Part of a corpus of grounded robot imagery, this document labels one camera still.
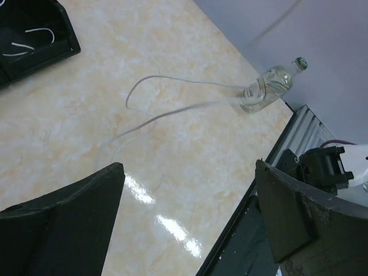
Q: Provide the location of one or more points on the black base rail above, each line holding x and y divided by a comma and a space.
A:
243, 247

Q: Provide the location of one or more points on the clear plastic bottle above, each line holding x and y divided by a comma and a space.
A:
272, 85

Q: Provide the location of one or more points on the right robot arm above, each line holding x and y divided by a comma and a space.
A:
329, 169

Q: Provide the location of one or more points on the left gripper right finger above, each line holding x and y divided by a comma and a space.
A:
310, 231

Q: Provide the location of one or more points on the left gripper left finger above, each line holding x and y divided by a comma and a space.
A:
65, 232

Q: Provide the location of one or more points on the black three-compartment tray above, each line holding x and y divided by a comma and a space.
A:
34, 36

